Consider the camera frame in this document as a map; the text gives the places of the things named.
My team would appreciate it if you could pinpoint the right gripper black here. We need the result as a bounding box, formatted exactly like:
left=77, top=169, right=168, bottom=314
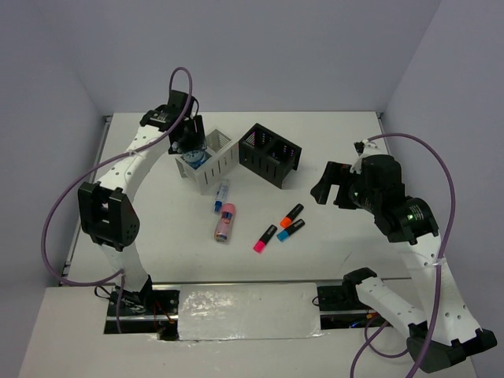
left=309, top=159, right=379, bottom=212

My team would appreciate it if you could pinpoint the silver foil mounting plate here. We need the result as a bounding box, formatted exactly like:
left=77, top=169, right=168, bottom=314
left=104, top=281, right=385, bottom=342

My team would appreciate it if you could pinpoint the black two-slot organizer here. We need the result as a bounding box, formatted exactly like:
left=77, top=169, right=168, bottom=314
left=239, top=123, right=302, bottom=189

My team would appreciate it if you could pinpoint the blue highlighter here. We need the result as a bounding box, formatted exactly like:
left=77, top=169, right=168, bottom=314
left=276, top=219, right=306, bottom=242

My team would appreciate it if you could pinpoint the pink highlighter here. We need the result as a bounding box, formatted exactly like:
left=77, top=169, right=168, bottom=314
left=253, top=224, right=277, bottom=254

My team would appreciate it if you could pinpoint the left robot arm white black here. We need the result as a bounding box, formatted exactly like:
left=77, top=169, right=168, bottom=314
left=78, top=90, right=206, bottom=314

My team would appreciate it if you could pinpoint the white two-slot organizer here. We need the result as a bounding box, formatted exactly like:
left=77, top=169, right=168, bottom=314
left=175, top=128, right=239, bottom=195

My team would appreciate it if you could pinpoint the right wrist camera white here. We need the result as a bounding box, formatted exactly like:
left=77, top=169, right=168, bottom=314
left=350, top=139, right=382, bottom=174

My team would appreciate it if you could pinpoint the clear blue-capped glue tube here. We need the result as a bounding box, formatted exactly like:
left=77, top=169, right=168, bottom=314
left=213, top=179, right=230, bottom=213

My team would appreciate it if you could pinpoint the orange highlighter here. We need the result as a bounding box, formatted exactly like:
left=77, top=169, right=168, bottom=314
left=280, top=203, right=304, bottom=228

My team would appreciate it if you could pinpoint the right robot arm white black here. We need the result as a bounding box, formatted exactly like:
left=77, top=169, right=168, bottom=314
left=310, top=154, right=497, bottom=373

